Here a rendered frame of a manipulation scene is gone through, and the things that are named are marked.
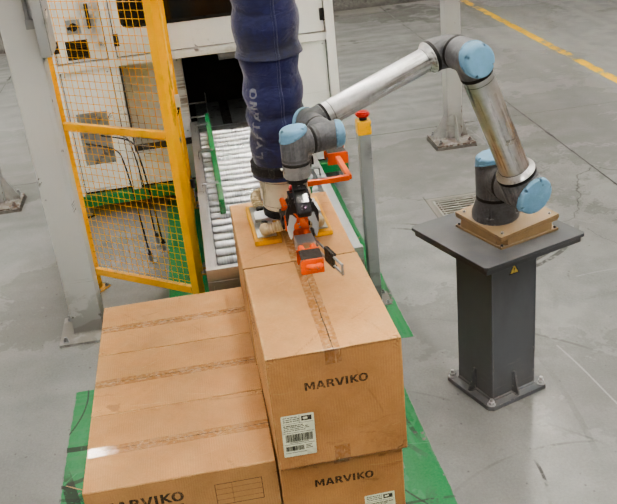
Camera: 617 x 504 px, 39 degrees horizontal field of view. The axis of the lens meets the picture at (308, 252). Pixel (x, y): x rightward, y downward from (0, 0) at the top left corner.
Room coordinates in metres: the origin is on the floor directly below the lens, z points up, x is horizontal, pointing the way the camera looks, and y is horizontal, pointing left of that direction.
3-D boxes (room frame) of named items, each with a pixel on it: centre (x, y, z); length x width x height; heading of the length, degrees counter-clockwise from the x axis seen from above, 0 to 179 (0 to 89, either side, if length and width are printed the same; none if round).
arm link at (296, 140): (2.68, 0.01, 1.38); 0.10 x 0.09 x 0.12; 113
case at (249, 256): (3.04, 0.07, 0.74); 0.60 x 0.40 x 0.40; 6
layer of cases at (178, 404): (2.76, 0.33, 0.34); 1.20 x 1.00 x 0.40; 6
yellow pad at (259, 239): (3.06, 0.16, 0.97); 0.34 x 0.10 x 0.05; 7
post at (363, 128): (4.10, -0.33, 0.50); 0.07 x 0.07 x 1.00; 6
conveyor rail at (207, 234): (4.60, 0.55, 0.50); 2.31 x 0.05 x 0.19; 6
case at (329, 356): (2.44, -0.01, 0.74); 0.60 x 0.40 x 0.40; 7
